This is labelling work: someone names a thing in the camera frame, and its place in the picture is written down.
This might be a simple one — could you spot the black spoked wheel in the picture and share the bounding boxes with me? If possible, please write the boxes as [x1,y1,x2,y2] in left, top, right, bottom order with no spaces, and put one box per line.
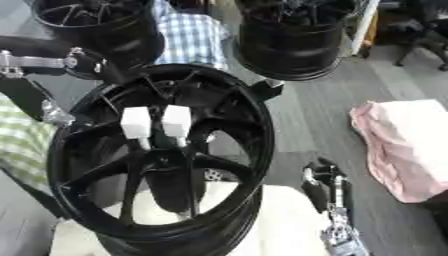
[45,63,277,256]

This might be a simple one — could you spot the white support block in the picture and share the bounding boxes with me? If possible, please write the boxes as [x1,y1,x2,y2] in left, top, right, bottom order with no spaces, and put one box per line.
[47,184,336,256]

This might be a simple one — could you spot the pink crumpled cloth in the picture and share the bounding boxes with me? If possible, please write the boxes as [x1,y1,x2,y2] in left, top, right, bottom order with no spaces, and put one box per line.
[348,98,448,205]

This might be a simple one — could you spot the person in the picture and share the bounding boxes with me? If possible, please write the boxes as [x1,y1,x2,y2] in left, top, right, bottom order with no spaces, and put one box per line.
[150,0,233,70]

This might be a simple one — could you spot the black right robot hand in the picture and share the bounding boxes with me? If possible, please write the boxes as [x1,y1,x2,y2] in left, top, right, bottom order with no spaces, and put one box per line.
[299,157,356,215]

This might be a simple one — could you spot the black office chair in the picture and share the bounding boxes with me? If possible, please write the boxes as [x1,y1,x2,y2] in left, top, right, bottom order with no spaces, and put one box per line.
[372,0,448,72]

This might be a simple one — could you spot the black wheel rim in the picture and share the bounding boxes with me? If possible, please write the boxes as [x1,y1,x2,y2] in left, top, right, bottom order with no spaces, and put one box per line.
[231,0,363,82]
[29,0,168,73]

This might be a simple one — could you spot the black bracket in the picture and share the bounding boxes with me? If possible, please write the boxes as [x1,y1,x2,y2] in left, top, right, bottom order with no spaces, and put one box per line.
[248,78,287,103]

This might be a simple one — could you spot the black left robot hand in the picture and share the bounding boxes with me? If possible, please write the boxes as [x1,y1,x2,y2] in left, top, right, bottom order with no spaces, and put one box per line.
[12,34,128,83]

